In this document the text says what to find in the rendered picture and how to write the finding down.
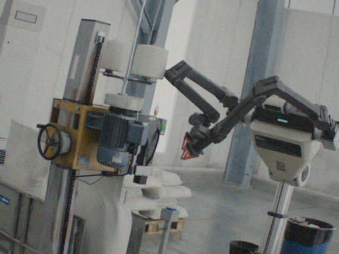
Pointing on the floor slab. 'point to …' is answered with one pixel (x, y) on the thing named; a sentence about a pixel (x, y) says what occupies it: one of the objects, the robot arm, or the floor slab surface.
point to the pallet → (163, 228)
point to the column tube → (51, 207)
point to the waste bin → (306, 236)
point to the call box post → (164, 237)
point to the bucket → (242, 247)
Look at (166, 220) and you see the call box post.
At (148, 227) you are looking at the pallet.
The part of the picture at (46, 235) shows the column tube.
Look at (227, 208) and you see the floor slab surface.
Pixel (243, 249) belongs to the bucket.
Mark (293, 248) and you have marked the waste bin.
